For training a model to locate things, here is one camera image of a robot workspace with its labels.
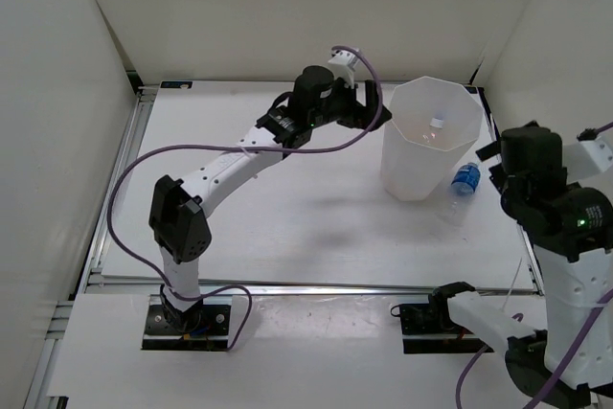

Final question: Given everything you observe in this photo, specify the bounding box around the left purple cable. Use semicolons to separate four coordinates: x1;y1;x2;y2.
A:
107;46;392;352

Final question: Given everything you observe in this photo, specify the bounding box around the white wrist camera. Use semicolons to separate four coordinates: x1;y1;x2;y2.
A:
328;49;360;89
562;128;612;184

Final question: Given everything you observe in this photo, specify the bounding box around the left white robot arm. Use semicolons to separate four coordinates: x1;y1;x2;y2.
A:
149;66;392;332

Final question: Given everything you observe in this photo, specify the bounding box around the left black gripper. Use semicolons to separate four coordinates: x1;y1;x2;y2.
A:
306;74;389;131

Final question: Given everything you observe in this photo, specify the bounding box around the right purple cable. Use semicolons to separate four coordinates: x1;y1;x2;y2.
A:
454;122;613;409

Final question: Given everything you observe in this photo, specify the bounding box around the blue label plastic bottle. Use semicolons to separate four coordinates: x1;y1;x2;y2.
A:
442;162;481;226

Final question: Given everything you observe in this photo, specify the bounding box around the purple cable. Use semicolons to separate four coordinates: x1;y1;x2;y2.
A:
454;122;613;409
107;46;392;352

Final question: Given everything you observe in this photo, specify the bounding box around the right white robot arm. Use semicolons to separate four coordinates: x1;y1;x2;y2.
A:
429;122;612;408

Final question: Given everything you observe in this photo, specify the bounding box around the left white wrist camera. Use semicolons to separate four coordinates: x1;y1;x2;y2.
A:
328;49;360;89

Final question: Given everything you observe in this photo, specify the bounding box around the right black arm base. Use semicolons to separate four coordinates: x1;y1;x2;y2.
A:
390;301;492;355

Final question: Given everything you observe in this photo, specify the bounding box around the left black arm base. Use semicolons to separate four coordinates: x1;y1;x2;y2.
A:
141;298;232;352

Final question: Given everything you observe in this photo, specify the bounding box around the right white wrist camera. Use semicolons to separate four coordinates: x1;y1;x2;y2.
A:
562;128;612;184

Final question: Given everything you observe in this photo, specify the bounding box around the white plastic bin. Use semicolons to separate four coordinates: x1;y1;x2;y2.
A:
380;77;484;202

